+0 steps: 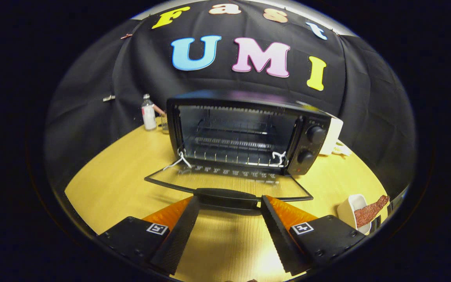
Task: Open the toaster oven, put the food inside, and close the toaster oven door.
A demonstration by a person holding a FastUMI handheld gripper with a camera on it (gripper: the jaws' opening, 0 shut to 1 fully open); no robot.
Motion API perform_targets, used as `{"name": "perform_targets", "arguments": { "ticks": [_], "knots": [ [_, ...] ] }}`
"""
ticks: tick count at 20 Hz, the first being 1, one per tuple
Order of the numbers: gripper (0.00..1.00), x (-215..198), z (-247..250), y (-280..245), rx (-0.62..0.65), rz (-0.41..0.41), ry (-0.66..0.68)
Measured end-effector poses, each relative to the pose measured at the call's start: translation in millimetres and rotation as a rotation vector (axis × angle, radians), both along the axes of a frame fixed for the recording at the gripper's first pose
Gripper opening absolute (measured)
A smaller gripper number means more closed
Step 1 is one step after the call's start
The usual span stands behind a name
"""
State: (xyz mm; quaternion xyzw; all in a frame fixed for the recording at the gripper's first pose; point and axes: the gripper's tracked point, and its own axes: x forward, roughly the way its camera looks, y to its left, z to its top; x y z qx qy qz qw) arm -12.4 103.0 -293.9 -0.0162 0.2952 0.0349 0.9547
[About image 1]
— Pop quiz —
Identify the small glass container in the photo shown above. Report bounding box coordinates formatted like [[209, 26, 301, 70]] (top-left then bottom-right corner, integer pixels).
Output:
[[153, 104, 170, 134]]

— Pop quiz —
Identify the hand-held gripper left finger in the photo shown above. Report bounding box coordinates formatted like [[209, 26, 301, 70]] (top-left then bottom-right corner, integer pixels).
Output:
[[97, 196, 201, 275]]

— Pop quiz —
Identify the black toaster oven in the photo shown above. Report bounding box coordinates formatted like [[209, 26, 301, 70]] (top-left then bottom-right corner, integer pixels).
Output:
[[144, 89, 332, 210]]

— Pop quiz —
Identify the white box appliance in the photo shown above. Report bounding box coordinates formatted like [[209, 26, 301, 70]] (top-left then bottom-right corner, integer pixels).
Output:
[[319, 117, 344, 156]]

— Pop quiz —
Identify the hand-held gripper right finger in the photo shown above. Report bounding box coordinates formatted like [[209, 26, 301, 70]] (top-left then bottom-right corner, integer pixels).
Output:
[[260, 195, 367, 276]]

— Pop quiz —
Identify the white rectangular dish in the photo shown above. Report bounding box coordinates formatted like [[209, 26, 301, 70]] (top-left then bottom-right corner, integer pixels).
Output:
[[337, 194, 379, 235]]

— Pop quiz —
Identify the white divided bean dish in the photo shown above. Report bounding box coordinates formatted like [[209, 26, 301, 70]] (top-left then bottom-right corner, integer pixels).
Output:
[[333, 140, 352, 157]]

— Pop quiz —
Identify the clear plastic bottle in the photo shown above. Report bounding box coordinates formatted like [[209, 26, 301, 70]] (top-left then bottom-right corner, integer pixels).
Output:
[[141, 94, 157, 131]]

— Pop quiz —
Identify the red meat piece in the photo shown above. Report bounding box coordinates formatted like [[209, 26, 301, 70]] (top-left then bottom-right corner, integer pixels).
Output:
[[354, 195, 390, 228]]

